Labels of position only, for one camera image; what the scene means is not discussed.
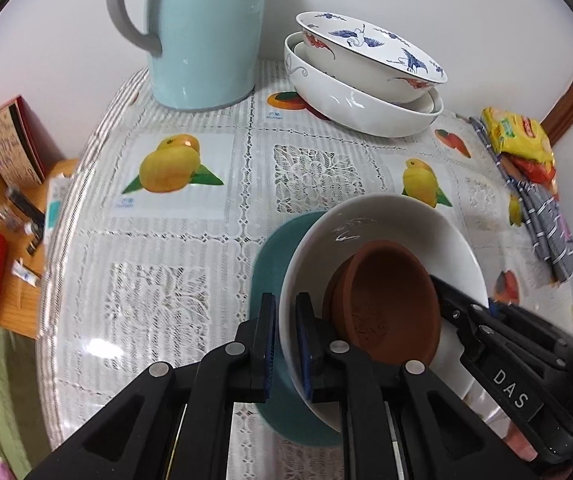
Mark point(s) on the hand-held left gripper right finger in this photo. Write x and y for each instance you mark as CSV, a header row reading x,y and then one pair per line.
x,y
306,355

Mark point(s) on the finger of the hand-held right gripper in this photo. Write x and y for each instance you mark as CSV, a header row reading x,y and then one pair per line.
x,y
461,310

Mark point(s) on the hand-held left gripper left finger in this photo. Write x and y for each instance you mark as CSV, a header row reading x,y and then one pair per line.
x,y
268,350

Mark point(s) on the blue plastic plate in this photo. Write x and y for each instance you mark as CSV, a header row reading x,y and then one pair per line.
x,y
271,260

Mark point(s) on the white bowl grey floral rim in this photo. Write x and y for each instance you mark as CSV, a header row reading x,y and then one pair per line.
x,y
366,215

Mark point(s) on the grey checked cloth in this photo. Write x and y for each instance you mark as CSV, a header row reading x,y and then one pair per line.
x,y
546,230

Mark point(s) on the fruit printed tablecloth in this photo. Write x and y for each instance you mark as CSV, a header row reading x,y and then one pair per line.
x,y
166,240

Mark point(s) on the red snack bag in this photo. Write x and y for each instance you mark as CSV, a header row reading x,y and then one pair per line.
x,y
531,167

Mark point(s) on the yellow snack bag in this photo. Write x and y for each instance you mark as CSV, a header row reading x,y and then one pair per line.
x,y
516,130

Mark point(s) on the large white bowl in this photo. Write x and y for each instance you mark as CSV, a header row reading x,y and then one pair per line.
x,y
346,105

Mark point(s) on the small white tube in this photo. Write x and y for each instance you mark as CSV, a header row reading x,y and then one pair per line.
x,y
26,274

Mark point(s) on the wooden side table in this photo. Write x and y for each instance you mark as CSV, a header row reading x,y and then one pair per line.
x,y
16,305

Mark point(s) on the white packet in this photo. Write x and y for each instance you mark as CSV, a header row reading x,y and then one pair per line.
x,y
57,200

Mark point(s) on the light green blanket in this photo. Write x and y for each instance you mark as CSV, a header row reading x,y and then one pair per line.
x,y
1,395

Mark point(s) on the blue crane patterned bowl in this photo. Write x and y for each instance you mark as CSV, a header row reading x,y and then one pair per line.
x,y
366,55

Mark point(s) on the small black item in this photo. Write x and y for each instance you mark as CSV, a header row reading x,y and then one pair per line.
x,y
24,205

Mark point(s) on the light blue thermos jug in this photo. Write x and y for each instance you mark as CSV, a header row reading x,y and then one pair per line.
x,y
201,35

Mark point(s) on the brown patterned box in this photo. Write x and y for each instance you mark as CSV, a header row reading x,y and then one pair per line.
x,y
9,145

